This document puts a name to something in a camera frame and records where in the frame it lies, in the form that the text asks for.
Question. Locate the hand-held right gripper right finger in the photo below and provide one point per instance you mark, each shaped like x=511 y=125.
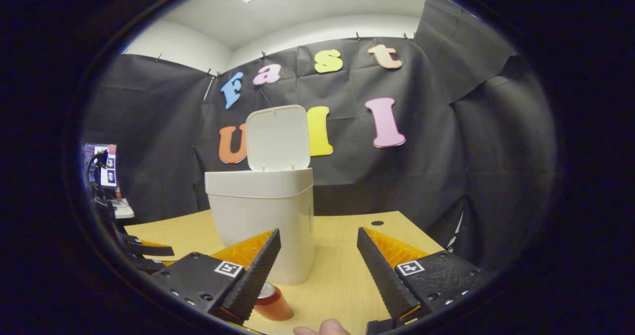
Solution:
x=383 y=280

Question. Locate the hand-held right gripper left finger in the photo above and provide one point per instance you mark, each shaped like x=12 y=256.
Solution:
x=254 y=275

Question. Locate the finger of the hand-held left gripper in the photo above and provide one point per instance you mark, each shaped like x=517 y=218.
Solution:
x=149 y=265
x=149 y=249

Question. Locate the red pop can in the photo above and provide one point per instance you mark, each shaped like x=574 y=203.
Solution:
x=275 y=305

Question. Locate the white desktop garbage bin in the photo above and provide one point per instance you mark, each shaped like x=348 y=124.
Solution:
x=263 y=216

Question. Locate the wooden desktop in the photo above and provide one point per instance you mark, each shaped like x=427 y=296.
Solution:
x=337 y=275

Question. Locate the white side table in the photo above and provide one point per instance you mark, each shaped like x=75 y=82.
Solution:
x=123 y=210

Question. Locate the computer monitor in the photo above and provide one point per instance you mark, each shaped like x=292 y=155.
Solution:
x=106 y=173

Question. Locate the black backdrop cloth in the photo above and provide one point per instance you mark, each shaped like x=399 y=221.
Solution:
x=421 y=176

